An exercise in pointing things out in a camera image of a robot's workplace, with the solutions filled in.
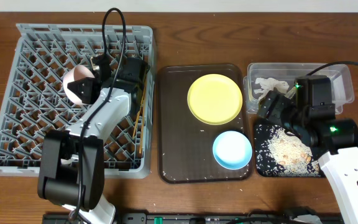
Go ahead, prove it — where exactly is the rice waste pile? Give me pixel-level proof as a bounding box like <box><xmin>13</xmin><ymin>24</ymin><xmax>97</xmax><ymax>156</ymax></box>
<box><xmin>255</xmin><ymin>124</ymin><xmax>321</xmax><ymax>177</ymax></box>

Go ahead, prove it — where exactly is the grey plastic dish rack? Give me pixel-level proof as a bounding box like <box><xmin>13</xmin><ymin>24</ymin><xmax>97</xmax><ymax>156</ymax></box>
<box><xmin>0</xmin><ymin>24</ymin><xmax>156</xmax><ymax>179</ymax></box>

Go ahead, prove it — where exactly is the white napkin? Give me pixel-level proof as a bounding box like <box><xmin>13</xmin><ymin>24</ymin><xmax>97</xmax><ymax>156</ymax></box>
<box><xmin>254</xmin><ymin>78</ymin><xmax>289</xmax><ymax>100</ymax></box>

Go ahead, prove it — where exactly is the light blue bowl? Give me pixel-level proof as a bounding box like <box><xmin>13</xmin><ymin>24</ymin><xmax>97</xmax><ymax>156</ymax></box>
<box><xmin>212</xmin><ymin>131</ymin><xmax>252</xmax><ymax>170</ymax></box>

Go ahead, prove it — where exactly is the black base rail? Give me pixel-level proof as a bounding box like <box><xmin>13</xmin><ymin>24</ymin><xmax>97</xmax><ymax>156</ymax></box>
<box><xmin>42</xmin><ymin>213</ymin><xmax>344</xmax><ymax>224</ymax></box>

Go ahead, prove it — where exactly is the wooden chopstick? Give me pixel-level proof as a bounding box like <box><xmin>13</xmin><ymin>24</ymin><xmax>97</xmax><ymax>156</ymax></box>
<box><xmin>132</xmin><ymin>91</ymin><xmax>145</xmax><ymax>139</ymax></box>
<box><xmin>139</xmin><ymin>79</ymin><xmax>147</xmax><ymax>156</ymax></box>

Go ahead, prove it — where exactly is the pink bowl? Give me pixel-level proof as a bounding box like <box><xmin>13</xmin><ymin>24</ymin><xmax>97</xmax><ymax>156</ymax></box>
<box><xmin>63</xmin><ymin>65</ymin><xmax>94</xmax><ymax>105</ymax></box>

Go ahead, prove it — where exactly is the black waste tray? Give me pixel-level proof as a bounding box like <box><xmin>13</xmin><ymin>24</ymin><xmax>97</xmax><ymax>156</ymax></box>
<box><xmin>252</xmin><ymin>119</ymin><xmax>326</xmax><ymax>179</ymax></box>

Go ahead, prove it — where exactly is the dark brown serving tray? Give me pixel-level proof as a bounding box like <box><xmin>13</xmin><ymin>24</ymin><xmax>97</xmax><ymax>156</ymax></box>
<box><xmin>157</xmin><ymin>64</ymin><xmax>253</xmax><ymax>184</ymax></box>

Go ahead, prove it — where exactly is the clear plastic bin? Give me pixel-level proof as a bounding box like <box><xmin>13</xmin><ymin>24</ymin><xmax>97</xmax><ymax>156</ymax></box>
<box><xmin>243</xmin><ymin>62</ymin><xmax>354</xmax><ymax>114</ymax></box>

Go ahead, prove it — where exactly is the white paper cup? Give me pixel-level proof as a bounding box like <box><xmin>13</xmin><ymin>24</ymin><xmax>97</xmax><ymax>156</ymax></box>
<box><xmin>60</xmin><ymin>157</ymin><xmax>78</xmax><ymax>165</ymax></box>

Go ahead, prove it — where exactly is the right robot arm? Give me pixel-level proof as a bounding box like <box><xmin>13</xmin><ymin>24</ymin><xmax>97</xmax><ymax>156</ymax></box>
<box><xmin>257</xmin><ymin>75</ymin><xmax>358</xmax><ymax>223</ymax></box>

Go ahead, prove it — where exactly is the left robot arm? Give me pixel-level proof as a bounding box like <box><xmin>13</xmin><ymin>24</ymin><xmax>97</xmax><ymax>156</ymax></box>
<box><xmin>37</xmin><ymin>55</ymin><xmax>150</xmax><ymax>223</ymax></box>

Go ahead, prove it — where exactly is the yellow round plate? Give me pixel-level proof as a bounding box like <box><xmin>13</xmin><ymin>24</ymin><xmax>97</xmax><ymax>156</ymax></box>
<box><xmin>186</xmin><ymin>73</ymin><xmax>243</xmax><ymax>125</ymax></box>

